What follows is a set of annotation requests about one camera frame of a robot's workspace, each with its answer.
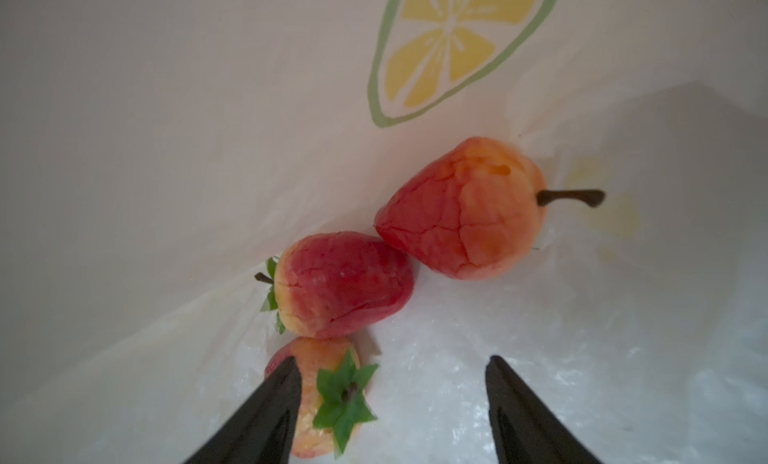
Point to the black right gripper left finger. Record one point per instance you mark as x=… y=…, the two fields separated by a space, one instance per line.
x=262 y=430

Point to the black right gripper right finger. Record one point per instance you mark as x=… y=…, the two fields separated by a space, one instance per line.
x=524 y=429

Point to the pale fake strawberry green leaves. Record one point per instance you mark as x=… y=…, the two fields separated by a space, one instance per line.
x=333 y=404

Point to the red fake strawberry green leaves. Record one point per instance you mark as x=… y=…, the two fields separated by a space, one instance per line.
x=332 y=285

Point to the red fake pear with stem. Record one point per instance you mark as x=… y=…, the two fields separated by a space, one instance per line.
x=475 y=212

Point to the white plastic bag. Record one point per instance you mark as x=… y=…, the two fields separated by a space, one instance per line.
x=154 y=153

